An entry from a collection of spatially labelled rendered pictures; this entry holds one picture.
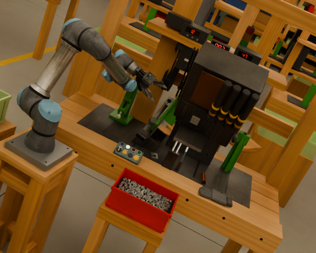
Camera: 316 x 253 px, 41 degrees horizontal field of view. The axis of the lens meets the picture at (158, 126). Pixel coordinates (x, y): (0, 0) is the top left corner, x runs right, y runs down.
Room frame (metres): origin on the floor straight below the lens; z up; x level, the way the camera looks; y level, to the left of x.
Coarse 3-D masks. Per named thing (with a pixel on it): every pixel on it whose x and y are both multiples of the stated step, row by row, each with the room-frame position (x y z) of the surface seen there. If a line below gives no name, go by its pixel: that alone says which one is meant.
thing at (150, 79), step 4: (140, 68) 2.33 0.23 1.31; (136, 72) 2.33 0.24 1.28; (140, 72) 2.34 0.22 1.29; (144, 72) 2.34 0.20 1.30; (148, 72) 2.34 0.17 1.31; (140, 76) 2.33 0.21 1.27; (144, 76) 2.31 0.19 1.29; (148, 76) 2.32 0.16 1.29; (152, 76) 2.33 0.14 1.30; (140, 80) 2.35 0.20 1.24; (144, 80) 2.31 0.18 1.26; (148, 80) 2.31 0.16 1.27; (152, 80) 2.32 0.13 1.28; (140, 84) 2.34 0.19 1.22; (144, 84) 2.34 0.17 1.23; (148, 84) 2.31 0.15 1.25
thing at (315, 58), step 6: (312, 6) 11.40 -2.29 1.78; (264, 12) 11.56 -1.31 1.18; (312, 12) 11.40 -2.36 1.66; (258, 30) 11.55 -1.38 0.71; (294, 30) 11.33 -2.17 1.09; (276, 42) 11.37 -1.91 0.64; (288, 42) 11.43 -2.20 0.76; (282, 54) 11.40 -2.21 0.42; (312, 54) 11.65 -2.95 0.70; (312, 60) 11.24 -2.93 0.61; (306, 66) 11.36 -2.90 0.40; (312, 66) 11.34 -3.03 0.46
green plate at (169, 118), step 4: (176, 100) 2.24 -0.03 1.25; (172, 104) 2.25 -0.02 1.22; (176, 104) 2.26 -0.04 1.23; (168, 108) 2.25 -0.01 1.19; (172, 108) 2.26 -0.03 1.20; (164, 112) 2.30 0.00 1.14; (168, 112) 2.26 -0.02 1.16; (172, 112) 2.26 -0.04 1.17; (164, 116) 2.26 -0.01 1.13; (168, 116) 2.26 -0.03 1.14; (172, 116) 2.26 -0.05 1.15; (168, 120) 2.26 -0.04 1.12; (172, 120) 2.25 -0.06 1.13; (176, 120) 2.25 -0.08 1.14; (172, 124) 2.25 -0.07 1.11
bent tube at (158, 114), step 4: (168, 100) 2.37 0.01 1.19; (172, 100) 2.35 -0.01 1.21; (164, 104) 2.38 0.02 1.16; (168, 104) 2.32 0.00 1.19; (160, 108) 2.40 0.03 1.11; (164, 108) 2.39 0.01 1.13; (156, 112) 2.40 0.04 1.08; (160, 112) 2.40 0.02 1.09; (156, 116) 2.38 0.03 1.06; (144, 128) 2.30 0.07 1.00; (148, 128) 2.31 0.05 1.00
